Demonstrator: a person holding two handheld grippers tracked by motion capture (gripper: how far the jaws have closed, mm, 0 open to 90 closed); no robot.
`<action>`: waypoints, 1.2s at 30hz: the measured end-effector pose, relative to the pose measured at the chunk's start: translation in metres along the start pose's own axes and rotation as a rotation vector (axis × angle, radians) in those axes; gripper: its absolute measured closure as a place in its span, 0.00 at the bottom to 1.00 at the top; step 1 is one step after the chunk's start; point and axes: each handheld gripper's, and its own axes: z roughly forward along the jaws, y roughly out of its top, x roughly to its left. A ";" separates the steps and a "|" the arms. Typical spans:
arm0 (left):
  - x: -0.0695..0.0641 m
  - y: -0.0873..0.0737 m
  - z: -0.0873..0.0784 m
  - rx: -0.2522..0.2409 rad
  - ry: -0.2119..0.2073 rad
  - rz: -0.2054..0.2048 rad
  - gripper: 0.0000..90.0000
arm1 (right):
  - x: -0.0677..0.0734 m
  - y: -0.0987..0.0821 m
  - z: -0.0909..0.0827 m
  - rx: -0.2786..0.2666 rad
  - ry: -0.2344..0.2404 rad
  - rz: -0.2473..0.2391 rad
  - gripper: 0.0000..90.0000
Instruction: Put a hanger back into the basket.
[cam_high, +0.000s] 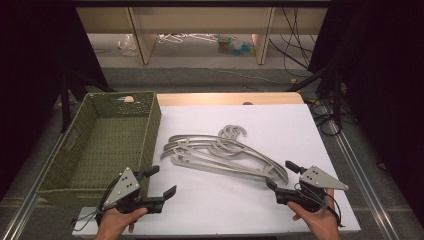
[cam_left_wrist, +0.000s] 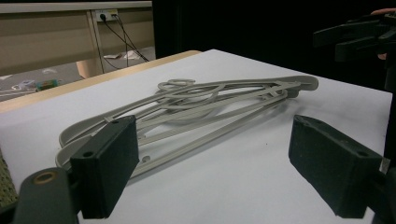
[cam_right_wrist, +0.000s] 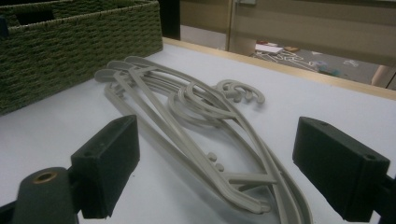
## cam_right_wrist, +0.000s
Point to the green woven basket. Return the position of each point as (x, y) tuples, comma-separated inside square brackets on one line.
[(77, 53)]

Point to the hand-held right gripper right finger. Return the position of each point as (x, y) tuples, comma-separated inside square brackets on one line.
[(336, 161)]

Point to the beige wooden shelf unit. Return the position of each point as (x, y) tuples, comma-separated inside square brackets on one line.
[(311, 28)]

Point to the pile of white hangers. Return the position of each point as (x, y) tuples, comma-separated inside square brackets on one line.
[(289, 59)]

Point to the grey plastic clothes hanger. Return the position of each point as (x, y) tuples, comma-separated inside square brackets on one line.
[(172, 129), (249, 126), (146, 129)]

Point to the colourful toys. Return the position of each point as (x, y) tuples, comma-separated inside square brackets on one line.
[(325, 69)]

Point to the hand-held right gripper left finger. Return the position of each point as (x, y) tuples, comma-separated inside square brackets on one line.
[(106, 161)]

